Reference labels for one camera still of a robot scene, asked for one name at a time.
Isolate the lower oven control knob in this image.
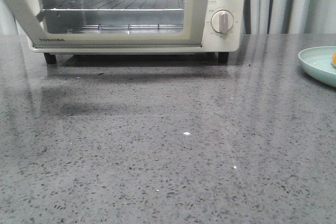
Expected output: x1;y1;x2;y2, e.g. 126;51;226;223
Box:
211;10;234;34

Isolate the metal oven wire rack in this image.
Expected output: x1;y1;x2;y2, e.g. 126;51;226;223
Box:
53;0;184;34

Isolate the golden croissant bread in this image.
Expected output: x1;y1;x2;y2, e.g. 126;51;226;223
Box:
331;53;336;67

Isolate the white Toshiba toaster oven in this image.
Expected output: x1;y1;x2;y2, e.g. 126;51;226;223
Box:
26;0;248;64

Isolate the toaster oven glass door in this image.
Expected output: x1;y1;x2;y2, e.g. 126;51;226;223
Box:
4;0;206;49

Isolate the light blue plate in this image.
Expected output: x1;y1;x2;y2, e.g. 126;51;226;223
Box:
298;46;335;88

